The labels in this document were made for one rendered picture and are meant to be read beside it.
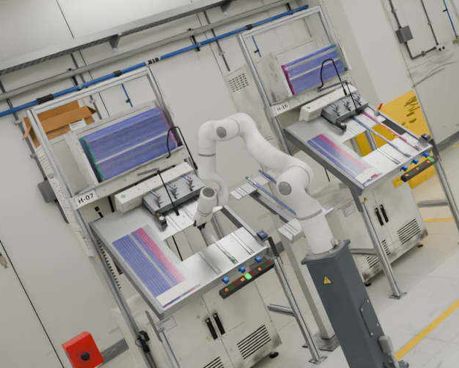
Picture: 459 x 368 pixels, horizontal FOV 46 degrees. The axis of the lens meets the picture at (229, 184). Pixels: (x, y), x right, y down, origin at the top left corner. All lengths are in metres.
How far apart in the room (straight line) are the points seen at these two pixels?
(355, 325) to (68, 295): 2.60
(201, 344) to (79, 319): 1.67
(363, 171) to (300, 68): 0.86
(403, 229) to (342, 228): 0.56
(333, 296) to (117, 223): 1.24
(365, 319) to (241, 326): 0.88
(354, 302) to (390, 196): 1.52
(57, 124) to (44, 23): 1.58
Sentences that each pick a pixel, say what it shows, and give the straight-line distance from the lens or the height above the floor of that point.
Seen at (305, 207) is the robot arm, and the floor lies 0.94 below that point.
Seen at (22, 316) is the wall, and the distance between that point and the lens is 4.52.
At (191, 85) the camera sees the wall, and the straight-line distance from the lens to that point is 5.07.
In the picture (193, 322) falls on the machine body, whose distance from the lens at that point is 3.11.
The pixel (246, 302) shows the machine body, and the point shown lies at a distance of 3.26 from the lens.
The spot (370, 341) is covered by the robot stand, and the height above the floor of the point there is 0.25.
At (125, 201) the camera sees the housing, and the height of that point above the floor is 1.24.
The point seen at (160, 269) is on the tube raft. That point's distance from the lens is 2.83.
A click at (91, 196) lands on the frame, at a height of 1.34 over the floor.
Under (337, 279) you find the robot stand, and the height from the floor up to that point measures 0.59.
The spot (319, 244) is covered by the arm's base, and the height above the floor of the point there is 0.76.
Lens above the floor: 1.49
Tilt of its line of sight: 7 degrees down
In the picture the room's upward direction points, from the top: 23 degrees counter-clockwise
